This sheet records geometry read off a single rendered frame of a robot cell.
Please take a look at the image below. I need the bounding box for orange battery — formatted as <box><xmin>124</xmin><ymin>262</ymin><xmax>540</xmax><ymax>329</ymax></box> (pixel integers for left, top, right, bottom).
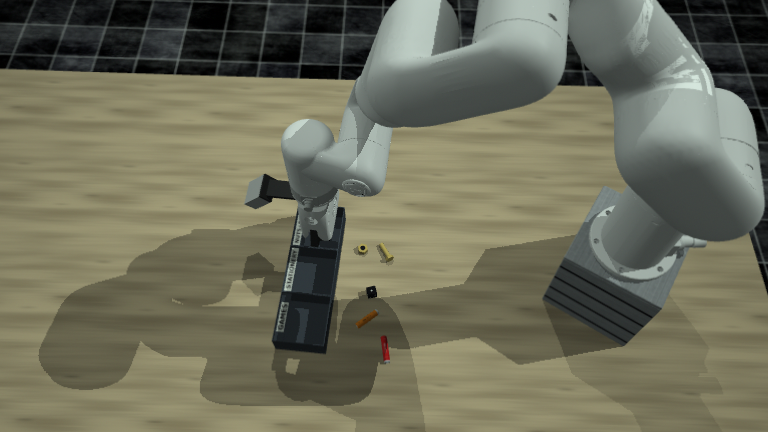
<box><xmin>355</xmin><ymin>309</ymin><xmax>379</xmax><ymax>329</ymax></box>

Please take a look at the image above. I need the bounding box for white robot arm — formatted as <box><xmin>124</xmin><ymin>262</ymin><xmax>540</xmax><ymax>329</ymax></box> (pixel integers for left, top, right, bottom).
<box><xmin>244</xmin><ymin>0</ymin><xmax>765</xmax><ymax>282</ymax></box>

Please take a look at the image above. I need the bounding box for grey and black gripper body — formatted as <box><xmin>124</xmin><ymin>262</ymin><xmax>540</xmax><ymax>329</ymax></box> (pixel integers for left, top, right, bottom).
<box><xmin>293</xmin><ymin>189</ymin><xmax>339</xmax><ymax>241</ymax></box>

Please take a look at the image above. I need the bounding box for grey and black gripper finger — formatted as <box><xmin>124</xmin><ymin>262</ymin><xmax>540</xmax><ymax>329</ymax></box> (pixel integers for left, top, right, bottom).
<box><xmin>310</xmin><ymin>230</ymin><xmax>323</xmax><ymax>247</ymax></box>

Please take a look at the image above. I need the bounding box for dark grey bin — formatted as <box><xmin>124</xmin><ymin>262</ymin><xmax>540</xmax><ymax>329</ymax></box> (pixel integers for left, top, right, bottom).
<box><xmin>272</xmin><ymin>207</ymin><xmax>346</xmax><ymax>354</ymax></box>

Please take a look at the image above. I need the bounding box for red battery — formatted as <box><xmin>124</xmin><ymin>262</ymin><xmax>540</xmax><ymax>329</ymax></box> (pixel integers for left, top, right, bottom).
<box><xmin>381</xmin><ymin>336</ymin><xmax>390</xmax><ymax>364</ymax></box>

